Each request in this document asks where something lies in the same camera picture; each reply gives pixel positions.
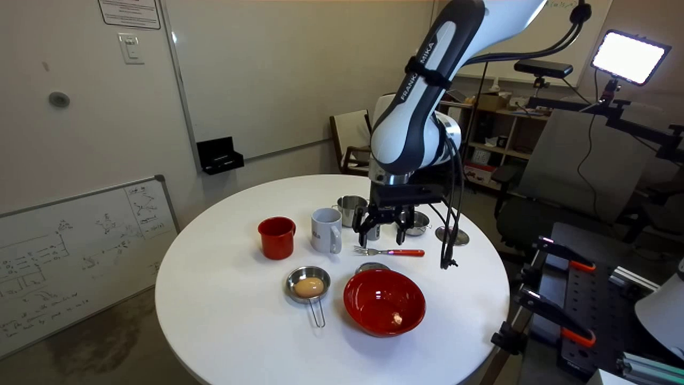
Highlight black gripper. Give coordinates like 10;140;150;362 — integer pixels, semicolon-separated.
355;168;461;247

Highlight low silver pot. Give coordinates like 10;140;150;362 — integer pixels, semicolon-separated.
397;209;432;239

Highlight tall silver pot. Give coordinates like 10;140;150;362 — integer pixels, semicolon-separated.
335;194;370;231

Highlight white printed mug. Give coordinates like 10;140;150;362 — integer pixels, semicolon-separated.
309;204;346;257

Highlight steel bowl front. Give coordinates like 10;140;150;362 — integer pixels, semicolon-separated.
434;224;471;247

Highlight red bowl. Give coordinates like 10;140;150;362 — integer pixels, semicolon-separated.
342;266;428;337

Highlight small metal strainer bowl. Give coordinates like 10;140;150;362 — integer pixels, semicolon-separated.
284;265;334;332

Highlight tan egg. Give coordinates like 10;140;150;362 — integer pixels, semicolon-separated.
292;276;327;298

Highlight red cup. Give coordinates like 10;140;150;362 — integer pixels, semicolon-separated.
257;215;296;260

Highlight wooden shelf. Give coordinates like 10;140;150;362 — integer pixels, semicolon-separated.
455;82;551;189

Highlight black bin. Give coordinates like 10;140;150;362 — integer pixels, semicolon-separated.
194;134;246;177

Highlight black robot cart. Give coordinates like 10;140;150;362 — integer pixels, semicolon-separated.
497;219;684;385

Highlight bright LED light panel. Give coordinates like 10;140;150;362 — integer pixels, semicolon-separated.
590;27;673;88

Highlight silver green metal bar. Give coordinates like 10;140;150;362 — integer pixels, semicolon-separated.
615;351;684;385

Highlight leaning whiteboard with drawings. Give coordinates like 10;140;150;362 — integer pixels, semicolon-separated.
0;173;180;359

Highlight black hanging cable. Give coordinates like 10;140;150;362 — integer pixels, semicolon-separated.
425;137;466;272

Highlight black clamp with orange handle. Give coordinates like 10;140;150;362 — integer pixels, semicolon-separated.
490;287;598;359
529;235;598;276

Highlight large wall whiteboard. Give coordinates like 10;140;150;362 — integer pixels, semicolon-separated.
156;0;438;163

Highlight black camera bar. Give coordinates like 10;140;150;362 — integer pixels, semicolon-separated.
512;58;575;81

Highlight black overhead cable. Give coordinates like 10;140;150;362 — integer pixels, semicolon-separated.
461;2;594;67

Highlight white light switch plate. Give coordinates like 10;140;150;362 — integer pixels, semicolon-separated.
116;30;148;67

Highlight framed paper wall sign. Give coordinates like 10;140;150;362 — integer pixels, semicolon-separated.
95;0;163;32

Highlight round wall fixture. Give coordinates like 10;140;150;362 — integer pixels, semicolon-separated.
46;89;72;111

